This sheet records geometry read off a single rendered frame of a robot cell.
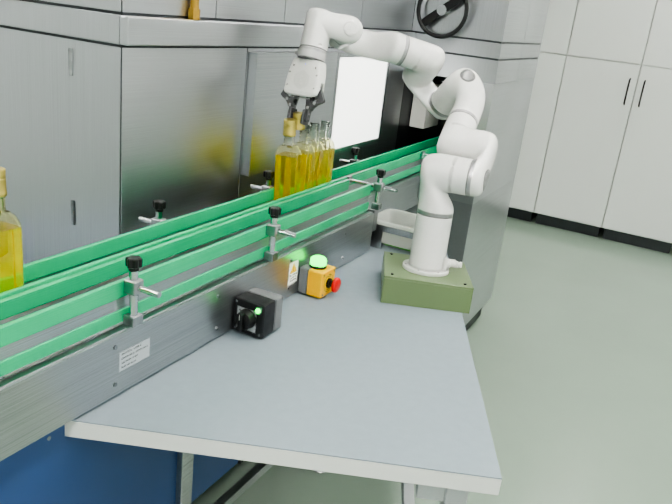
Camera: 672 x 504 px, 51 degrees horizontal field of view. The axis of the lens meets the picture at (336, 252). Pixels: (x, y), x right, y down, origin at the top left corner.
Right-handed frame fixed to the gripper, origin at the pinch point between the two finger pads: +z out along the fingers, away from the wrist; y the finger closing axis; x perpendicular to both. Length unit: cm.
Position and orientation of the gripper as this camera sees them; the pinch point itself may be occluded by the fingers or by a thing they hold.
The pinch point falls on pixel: (298, 116)
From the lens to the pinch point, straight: 194.1
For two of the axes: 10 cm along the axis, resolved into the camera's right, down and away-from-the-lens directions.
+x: 4.4, 0.2, 9.0
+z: -2.2, 9.7, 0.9
